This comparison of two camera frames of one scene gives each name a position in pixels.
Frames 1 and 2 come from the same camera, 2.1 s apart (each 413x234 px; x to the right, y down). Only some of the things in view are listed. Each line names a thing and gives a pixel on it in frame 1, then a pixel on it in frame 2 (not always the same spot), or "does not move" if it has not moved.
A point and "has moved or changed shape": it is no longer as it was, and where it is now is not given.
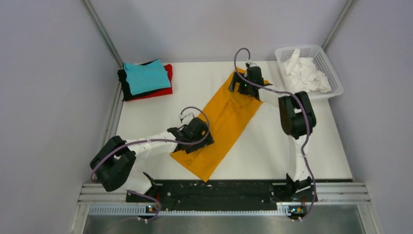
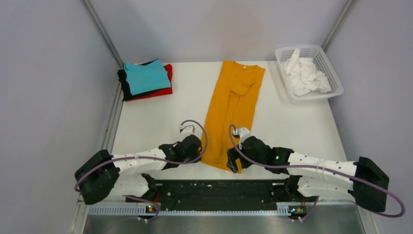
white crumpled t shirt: x=303 y=76 does not move
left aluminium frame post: x=94 y=15 does not move
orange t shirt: x=229 y=114 has moved or changed shape
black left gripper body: x=197 y=139 → x=190 y=157
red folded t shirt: x=161 y=91 does not move
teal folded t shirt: x=149 y=76 does not move
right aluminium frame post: x=346 y=9 does not move
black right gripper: x=237 y=78 → x=233 y=155
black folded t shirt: x=122 y=75 does not move
